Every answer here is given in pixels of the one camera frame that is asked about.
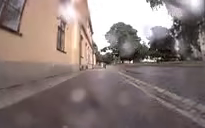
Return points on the grey asphalt road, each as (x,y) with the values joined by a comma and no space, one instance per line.
(176,80)

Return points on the tall tree with pale trunk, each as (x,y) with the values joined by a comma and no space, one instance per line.
(193,30)

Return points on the large green tree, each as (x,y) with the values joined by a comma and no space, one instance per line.
(123,38)

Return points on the orange plastered building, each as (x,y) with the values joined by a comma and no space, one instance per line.
(33,40)

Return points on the dark green tree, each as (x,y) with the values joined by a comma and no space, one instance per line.
(161,43)

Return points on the pale paving strip by wall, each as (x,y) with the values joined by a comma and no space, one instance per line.
(20,91)

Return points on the pale stone kerb strip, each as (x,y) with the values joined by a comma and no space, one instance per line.
(176,100)

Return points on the dark grey asphalt pavement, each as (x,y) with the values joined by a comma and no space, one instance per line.
(100,100)

